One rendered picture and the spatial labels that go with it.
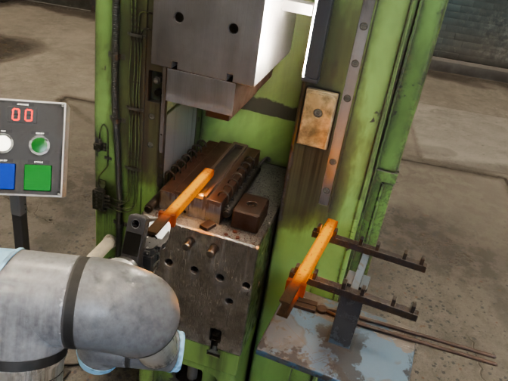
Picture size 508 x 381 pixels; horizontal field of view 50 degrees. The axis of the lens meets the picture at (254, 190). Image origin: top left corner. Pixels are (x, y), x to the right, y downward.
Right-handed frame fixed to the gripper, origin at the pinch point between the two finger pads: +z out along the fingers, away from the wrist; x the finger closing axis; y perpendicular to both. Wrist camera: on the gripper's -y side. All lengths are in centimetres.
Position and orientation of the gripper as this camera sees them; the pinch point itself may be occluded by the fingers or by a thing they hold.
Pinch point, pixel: (163, 221)
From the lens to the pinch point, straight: 143.7
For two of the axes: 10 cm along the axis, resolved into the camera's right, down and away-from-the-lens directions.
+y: -1.2, 8.5, 5.0
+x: 9.4, 2.6, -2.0
